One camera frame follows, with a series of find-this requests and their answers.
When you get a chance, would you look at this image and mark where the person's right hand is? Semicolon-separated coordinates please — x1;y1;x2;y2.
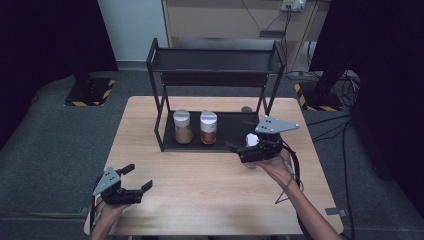
256;150;296;190

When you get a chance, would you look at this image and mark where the black wall cable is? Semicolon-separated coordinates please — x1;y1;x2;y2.
241;0;261;33

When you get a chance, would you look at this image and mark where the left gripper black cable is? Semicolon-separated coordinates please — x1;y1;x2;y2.
88;175;102;233

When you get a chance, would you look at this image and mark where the striped stand base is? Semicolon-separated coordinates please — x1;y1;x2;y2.
294;81;344;113
63;78;116;108

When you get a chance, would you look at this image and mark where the spice jar with beige powder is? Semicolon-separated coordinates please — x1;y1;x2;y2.
172;109;195;145

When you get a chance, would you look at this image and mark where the spice jar with grey-brown powder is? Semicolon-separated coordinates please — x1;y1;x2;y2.
245;132;261;170

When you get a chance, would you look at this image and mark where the person's left hand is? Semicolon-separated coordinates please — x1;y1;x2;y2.
95;198;133;221

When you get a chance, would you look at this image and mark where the beige wooden cabinet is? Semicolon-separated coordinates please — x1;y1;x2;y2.
161;0;323;72

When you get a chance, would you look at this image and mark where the black floor cable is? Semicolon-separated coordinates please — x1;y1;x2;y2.
306;114;356;240

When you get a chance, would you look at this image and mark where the white power strip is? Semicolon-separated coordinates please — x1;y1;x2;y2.
280;0;307;13

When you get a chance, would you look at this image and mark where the small grey box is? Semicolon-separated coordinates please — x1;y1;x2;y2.
259;30;286;39

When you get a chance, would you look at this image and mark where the spice jar with red-brown powder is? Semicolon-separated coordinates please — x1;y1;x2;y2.
199;110;219;146

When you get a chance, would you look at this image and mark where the grey tape piece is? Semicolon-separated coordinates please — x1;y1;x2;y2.
324;207;348;218

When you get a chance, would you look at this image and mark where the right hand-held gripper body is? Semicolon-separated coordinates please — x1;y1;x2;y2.
237;115;301;165

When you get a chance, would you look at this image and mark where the bundle of floor cables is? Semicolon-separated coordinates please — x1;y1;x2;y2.
336;70;362;108

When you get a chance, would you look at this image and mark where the black metal two-tier rack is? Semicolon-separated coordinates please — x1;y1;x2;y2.
145;37;287;153

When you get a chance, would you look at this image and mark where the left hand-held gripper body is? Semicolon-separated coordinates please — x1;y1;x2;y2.
92;165;145;206

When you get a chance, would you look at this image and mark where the dark curtain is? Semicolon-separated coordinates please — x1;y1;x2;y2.
309;0;424;209
0;0;120;149

